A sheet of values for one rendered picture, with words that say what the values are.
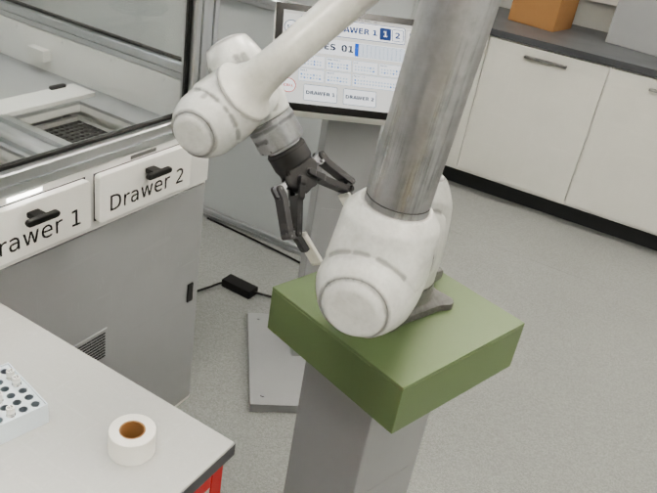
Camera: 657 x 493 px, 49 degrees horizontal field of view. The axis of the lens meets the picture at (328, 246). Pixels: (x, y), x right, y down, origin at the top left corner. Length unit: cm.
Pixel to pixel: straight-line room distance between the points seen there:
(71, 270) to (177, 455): 62
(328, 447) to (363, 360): 35
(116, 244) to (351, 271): 81
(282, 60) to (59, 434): 66
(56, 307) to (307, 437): 61
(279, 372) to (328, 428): 96
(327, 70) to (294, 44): 95
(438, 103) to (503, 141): 308
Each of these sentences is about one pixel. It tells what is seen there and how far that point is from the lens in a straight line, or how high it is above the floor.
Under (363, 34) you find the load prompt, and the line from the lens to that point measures 211.
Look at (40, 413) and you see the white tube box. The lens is 121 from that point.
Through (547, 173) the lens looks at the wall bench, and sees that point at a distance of 404.
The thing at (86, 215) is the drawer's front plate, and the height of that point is 85.
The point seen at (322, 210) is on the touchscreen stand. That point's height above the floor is 61.
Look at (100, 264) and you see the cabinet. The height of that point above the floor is 70.
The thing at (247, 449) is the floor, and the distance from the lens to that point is 225.
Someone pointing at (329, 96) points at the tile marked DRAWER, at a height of 100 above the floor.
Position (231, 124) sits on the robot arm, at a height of 121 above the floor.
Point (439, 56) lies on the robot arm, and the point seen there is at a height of 138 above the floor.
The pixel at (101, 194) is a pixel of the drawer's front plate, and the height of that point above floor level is 89.
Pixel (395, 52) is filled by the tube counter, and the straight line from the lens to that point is 211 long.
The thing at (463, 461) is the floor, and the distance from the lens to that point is 238.
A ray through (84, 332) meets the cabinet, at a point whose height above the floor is 54.
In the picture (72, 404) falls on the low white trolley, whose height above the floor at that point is 76.
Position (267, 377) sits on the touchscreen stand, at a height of 4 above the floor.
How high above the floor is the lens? 160
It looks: 29 degrees down
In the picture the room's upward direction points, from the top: 10 degrees clockwise
